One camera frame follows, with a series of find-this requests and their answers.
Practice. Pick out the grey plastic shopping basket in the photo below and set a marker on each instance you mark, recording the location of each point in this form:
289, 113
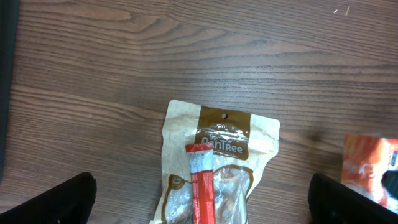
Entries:
9, 20

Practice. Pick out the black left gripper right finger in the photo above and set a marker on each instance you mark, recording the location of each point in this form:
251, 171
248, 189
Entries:
331, 202

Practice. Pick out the brown white snack pouch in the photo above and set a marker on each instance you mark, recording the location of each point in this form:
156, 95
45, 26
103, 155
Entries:
241, 144

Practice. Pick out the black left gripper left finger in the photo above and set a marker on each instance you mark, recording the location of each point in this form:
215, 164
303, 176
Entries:
70, 202

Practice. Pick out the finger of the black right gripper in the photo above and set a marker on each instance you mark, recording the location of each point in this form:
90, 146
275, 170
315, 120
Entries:
390, 183

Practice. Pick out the red stick packet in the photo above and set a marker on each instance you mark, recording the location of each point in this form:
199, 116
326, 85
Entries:
203, 193

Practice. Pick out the teal orange snack pack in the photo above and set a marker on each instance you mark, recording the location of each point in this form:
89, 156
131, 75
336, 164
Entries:
365, 160

